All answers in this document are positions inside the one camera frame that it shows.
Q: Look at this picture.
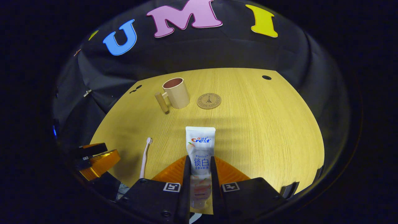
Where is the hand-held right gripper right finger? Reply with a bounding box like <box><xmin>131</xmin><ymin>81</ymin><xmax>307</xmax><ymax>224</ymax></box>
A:
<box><xmin>211</xmin><ymin>156</ymin><xmax>299</xmax><ymax>223</ymax></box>

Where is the black backdrop cloth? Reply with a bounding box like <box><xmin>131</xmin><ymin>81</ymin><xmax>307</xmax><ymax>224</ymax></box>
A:
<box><xmin>53</xmin><ymin>0</ymin><xmax>350</xmax><ymax>187</ymax></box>

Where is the white toothpaste tube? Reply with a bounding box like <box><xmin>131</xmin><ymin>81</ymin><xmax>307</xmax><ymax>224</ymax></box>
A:
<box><xmin>186</xmin><ymin>126</ymin><xmax>216</xmax><ymax>209</ymax></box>

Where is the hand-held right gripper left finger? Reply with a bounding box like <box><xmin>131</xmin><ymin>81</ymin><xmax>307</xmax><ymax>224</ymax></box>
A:
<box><xmin>117</xmin><ymin>156</ymin><xmax>191</xmax><ymax>224</ymax></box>

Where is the pink toothbrush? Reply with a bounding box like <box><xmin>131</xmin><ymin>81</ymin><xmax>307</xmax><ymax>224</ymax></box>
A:
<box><xmin>139</xmin><ymin>137</ymin><xmax>153</xmax><ymax>179</ymax></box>

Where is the beige cup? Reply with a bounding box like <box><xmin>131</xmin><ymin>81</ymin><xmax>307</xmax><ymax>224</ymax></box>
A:
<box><xmin>155</xmin><ymin>77</ymin><xmax>190</xmax><ymax>114</ymax></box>

